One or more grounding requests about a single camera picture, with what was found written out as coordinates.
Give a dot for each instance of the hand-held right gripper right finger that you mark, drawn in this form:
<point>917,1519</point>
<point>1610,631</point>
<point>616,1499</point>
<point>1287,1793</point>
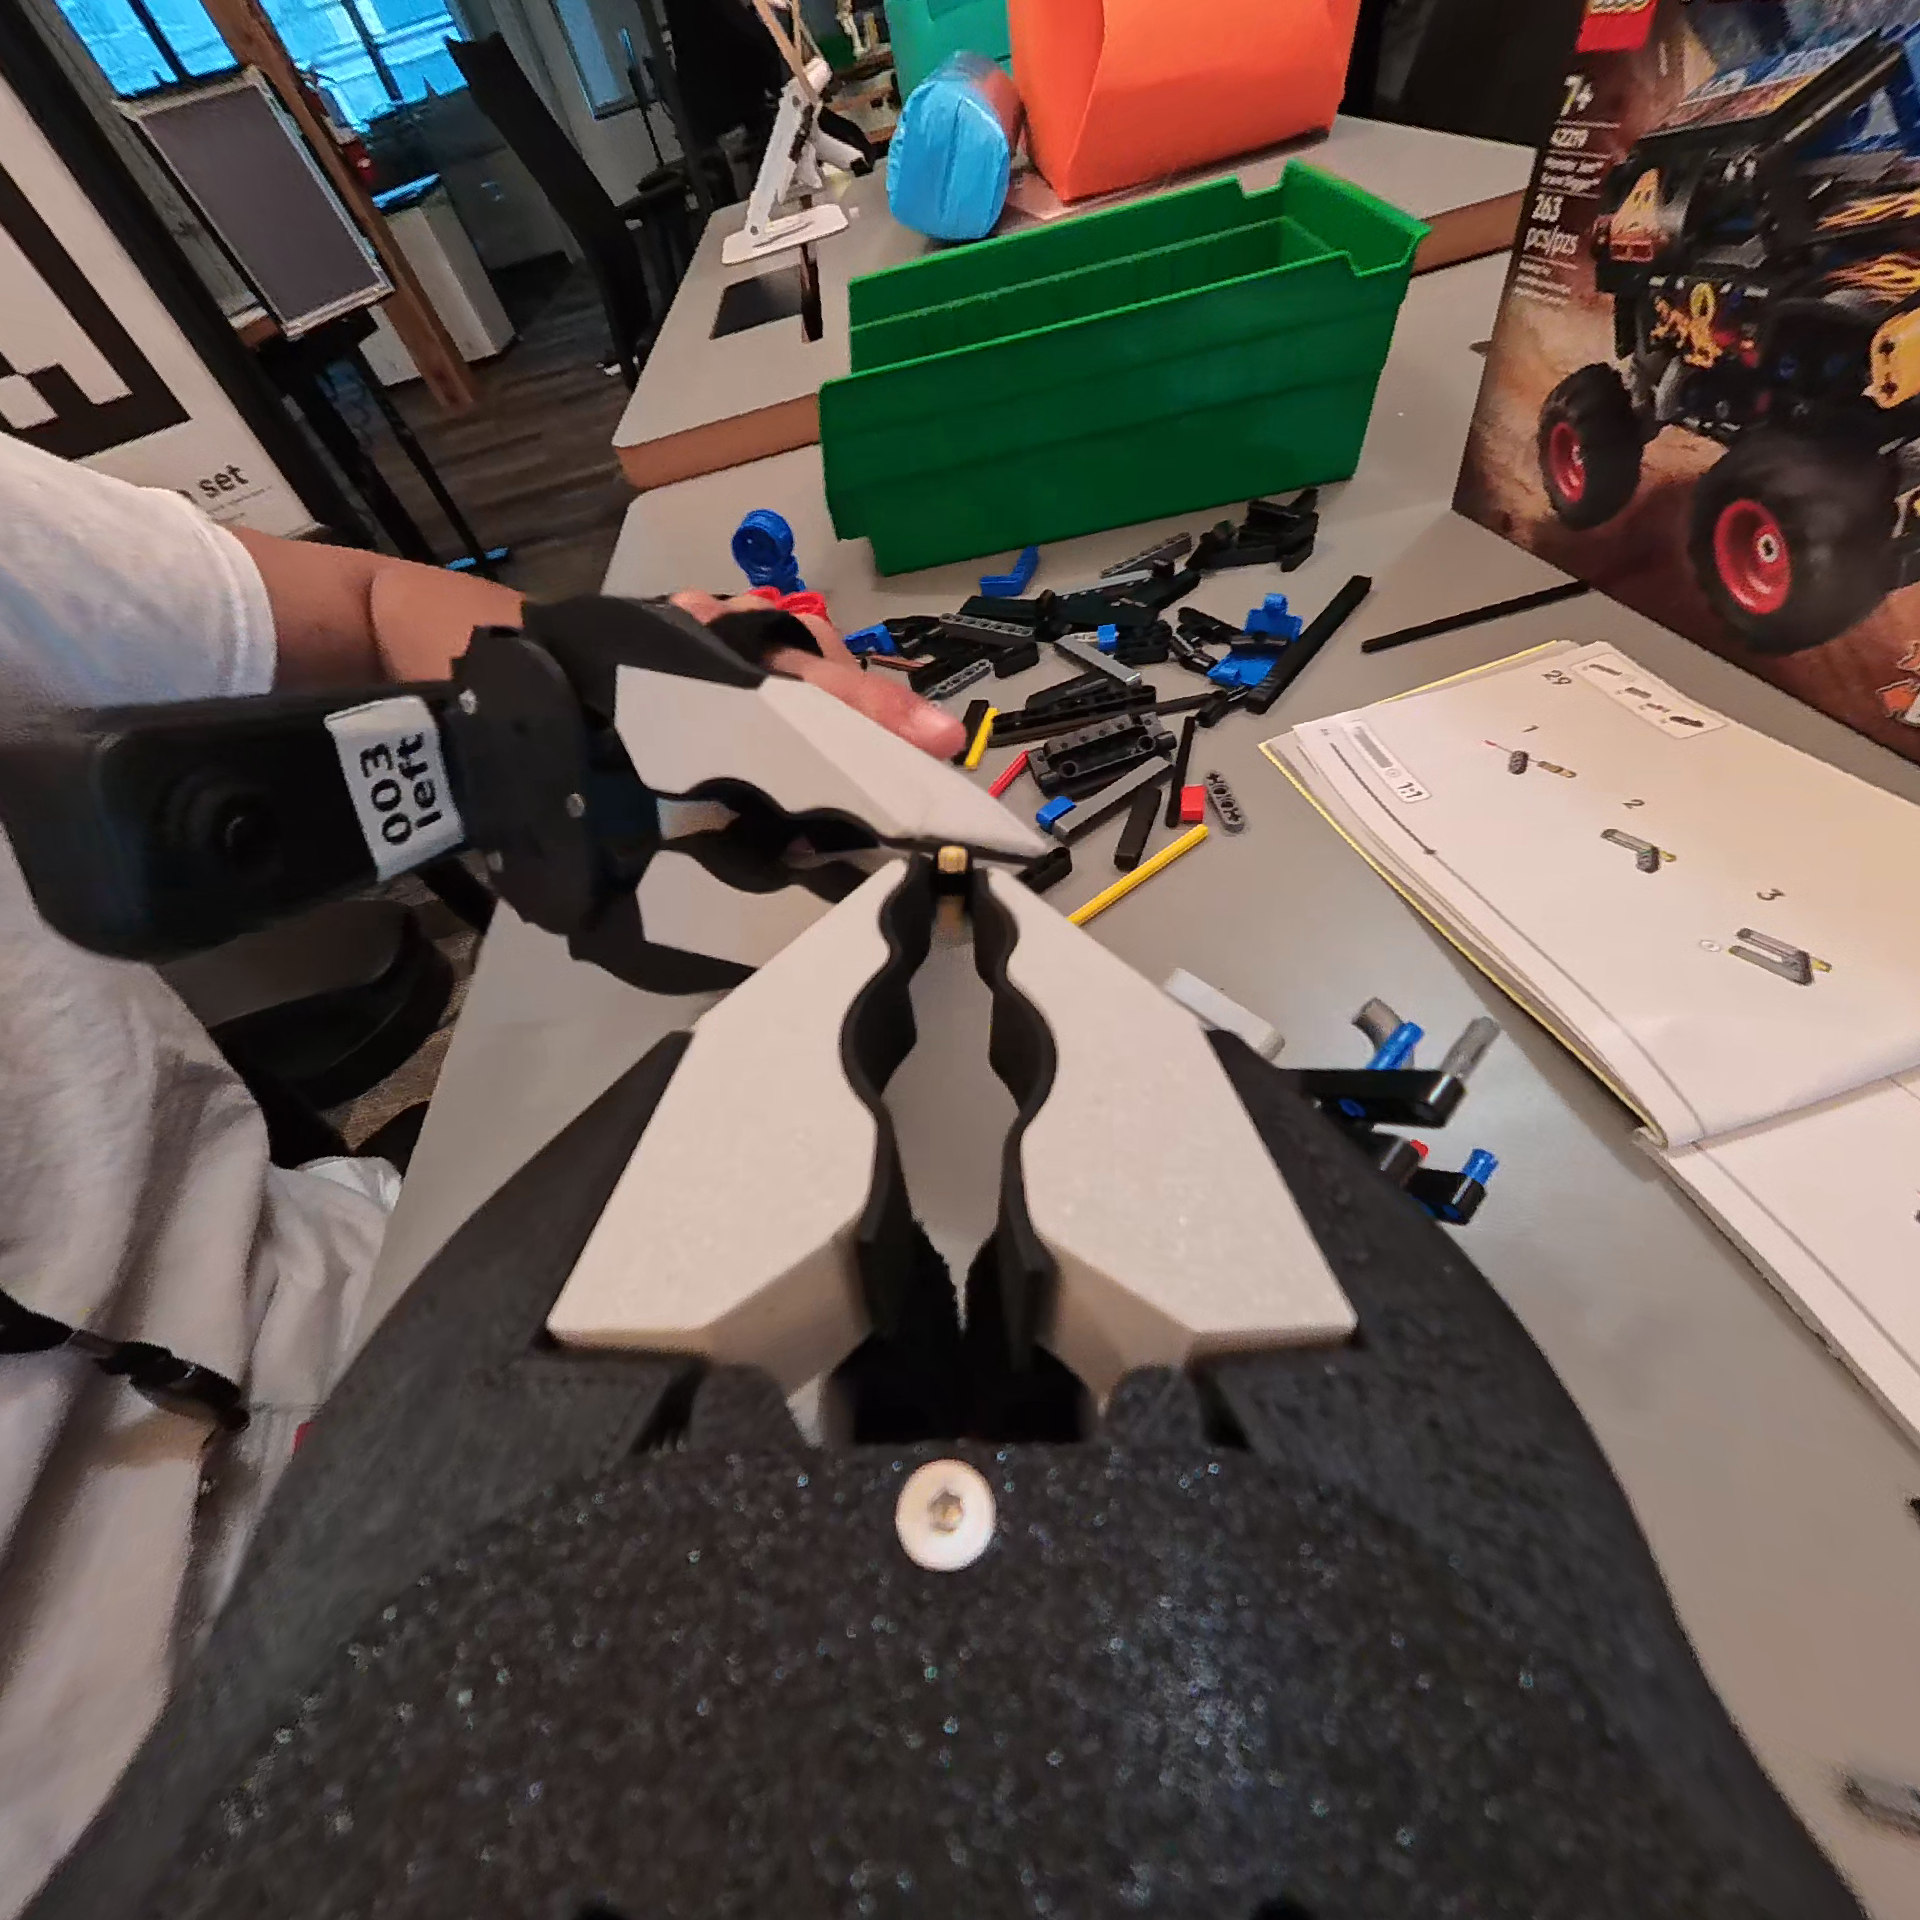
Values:
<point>1184,1184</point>

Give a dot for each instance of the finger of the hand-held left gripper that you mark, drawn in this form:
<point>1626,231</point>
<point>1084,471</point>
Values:
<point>810,751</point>
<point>690,821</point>

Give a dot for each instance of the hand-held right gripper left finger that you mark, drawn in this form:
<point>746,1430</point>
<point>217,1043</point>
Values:
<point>721,1172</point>

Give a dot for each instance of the small grey lego axle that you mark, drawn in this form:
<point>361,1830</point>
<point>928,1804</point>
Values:
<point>950,862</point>

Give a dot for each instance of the light grey lego piece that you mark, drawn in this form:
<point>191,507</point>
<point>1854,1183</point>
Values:
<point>1220,1009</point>

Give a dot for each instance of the partly built lego model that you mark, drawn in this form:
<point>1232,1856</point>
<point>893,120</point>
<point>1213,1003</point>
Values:
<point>1389,1096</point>

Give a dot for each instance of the pile of loose lego pieces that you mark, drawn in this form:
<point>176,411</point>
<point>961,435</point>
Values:
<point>1102,744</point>

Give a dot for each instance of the yellow lego axle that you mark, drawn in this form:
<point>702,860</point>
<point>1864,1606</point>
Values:
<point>1142,875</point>

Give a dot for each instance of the long black lego axle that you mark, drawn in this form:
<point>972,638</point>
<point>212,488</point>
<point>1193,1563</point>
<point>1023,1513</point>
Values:
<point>1477,615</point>

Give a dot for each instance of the monster truck set box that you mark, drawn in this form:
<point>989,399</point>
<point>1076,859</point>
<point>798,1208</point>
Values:
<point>1724,375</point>

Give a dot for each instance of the person's left hand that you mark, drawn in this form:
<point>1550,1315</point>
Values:
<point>902,715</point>

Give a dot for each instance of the green plastic storage bin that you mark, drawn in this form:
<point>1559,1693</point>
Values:
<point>1096,390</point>

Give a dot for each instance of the white cabinet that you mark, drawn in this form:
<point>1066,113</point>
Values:
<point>457,277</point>

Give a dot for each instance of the white instruction booklet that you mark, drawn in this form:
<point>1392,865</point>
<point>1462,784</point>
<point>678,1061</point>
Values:
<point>1636,932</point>

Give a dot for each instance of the dark framed board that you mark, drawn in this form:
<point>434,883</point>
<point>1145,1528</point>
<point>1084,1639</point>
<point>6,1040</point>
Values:
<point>263,201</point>

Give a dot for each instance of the blue plastic bag bundle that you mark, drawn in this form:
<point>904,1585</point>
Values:
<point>953,150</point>

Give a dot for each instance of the framed black white marker poster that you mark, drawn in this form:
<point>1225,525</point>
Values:
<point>90,301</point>

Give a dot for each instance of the teal plastic basket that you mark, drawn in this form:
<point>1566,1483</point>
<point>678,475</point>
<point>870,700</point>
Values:
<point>945,29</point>

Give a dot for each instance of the orange plastic bin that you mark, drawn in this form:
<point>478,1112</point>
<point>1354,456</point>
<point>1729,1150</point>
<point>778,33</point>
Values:
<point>1184,91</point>

